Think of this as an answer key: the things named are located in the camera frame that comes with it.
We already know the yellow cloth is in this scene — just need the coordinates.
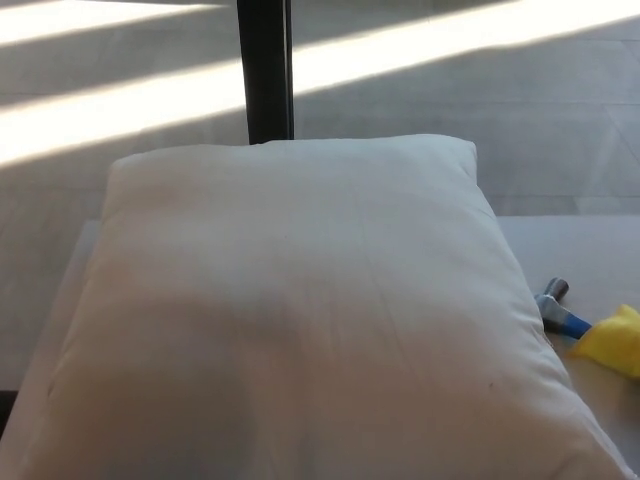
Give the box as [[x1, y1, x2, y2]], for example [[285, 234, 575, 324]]
[[565, 303, 640, 383]]

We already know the steel hammer with blue handle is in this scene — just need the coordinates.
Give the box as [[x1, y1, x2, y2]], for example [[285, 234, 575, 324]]
[[533, 276, 594, 343]]

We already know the black vertical post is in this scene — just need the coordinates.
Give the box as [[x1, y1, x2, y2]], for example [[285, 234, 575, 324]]
[[236, 0, 296, 147]]

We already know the white pillow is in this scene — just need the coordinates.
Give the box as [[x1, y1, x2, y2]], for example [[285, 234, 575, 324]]
[[14, 132, 634, 480]]

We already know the black furniture edge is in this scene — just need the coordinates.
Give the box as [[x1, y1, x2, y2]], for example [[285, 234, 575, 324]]
[[0, 388, 21, 441]]

